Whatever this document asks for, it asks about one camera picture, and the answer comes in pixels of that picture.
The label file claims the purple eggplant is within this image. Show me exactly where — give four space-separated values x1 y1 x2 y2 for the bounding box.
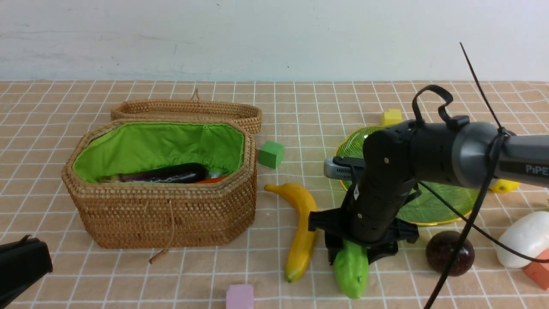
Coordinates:
97 163 208 184

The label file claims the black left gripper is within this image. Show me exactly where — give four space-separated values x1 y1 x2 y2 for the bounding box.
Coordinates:
0 235 53 308

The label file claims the green foam cube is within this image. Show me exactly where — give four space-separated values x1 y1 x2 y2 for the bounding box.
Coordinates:
258 140 286 170

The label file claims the green glass plate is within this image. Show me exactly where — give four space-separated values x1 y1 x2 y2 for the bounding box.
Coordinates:
335 126 479 227

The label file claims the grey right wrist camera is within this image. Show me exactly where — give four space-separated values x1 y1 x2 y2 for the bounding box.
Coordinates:
323 156 365 182

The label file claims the yellow foam cube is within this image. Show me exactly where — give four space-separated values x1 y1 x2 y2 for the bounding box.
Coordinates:
381 109 403 127

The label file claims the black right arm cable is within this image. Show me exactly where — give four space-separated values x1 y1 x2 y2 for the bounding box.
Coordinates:
412 42 549 309

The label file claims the orange foam cube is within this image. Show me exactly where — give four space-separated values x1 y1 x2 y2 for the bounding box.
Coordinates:
523 262 549 290

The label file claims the wicker basket lid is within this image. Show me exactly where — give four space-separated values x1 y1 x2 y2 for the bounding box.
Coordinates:
110 89 262 134

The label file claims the dark purple passion fruit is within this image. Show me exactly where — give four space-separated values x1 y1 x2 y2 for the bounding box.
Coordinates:
425 230 475 276

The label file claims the yellow banana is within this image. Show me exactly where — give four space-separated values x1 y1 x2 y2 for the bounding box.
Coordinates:
264 182 317 283

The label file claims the yellow lemon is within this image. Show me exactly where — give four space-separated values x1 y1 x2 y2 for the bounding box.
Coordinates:
489 179 520 194

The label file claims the checkered beige tablecloth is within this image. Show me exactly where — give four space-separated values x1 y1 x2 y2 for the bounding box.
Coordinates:
0 80 549 309

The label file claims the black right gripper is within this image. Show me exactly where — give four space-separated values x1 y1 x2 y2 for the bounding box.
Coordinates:
308 172 419 266

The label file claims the pink foam cube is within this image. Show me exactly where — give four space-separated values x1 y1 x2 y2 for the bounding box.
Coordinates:
225 284 255 309

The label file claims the green chayote gourd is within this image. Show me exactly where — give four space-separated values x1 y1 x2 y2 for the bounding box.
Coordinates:
332 240 369 299

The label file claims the woven wicker basket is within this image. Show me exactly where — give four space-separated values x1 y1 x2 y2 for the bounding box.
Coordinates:
61 119 257 249

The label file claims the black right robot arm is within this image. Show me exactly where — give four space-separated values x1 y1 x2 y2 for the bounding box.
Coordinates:
308 121 548 262

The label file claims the red chili pepper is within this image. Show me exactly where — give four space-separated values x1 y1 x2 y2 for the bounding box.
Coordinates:
195 176 226 184

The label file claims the white radish with leaves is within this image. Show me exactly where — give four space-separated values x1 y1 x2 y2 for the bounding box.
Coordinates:
496 210 549 269

